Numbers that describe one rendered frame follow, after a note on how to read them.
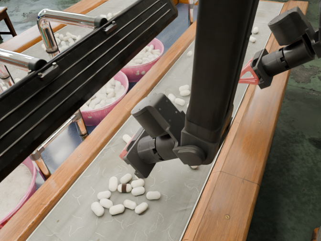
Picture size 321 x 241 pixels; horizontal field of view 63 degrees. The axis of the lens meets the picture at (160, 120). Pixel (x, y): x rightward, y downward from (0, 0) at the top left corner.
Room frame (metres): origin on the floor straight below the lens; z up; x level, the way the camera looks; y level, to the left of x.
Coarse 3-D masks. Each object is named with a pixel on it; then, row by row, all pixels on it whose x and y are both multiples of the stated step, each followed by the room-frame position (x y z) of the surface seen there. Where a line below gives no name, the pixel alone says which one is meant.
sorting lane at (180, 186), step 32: (192, 64) 0.90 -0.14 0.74; (128, 128) 0.57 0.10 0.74; (96, 160) 0.46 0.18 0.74; (96, 192) 0.36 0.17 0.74; (128, 192) 0.35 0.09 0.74; (160, 192) 0.34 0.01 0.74; (192, 192) 0.34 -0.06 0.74; (64, 224) 0.28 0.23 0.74; (96, 224) 0.28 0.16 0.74; (128, 224) 0.27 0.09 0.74; (160, 224) 0.26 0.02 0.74
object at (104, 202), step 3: (102, 198) 0.33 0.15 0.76; (105, 198) 0.33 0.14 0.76; (102, 201) 0.32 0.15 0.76; (105, 201) 0.32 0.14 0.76; (108, 201) 0.32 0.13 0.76; (111, 201) 0.32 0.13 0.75; (102, 204) 0.31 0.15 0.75; (105, 204) 0.31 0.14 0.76; (108, 204) 0.31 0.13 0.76; (111, 204) 0.31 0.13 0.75; (105, 207) 0.31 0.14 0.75; (108, 207) 0.31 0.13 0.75
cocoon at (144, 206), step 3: (141, 204) 0.31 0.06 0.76; (144, 204) 0.31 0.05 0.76; (147, 204) 0.31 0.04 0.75; (138, 207) 0.30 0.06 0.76; (141, 207) 0.30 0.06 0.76; (144, 207) 0.30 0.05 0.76; (147, 207) 0.30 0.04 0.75; (135, 210) 0.29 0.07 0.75; (138, 210) 0.29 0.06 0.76; (141, 210) 0.29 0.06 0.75; (144, 210) 0.30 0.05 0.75; (138, 213) 0.29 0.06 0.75
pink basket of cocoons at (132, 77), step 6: (150, 42) 1.10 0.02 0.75; (156, 42) 1.07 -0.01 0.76; (156, 48) 1.06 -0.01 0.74; (162, 48) 1.00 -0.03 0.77; (156, 60) 0.93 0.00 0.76; (126, 66) 0.87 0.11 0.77; (132, 66) 0.87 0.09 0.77; (138, 66) 0.88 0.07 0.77; (144, 66) 0.89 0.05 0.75; (150, 66) 0.91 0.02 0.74; (126, 72) 0.89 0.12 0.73; (132, 72) 0.89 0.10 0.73; (132, 78) 0.90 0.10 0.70; (138, 78) 0.90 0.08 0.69
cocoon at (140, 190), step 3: (141, 186) 0.35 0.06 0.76; (132, 189) 0.35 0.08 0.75; (135, 189) 0.35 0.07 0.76; (138, 189) 0.34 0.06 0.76; (141, 189) 0.34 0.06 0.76; (144, 189) 0.35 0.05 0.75; (132, 192) 0.34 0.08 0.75; (135, 192) 0.34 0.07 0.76; (138, 192) 0.34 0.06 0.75; (141, 192) 0.34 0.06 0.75; (135, 195) 0.34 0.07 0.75
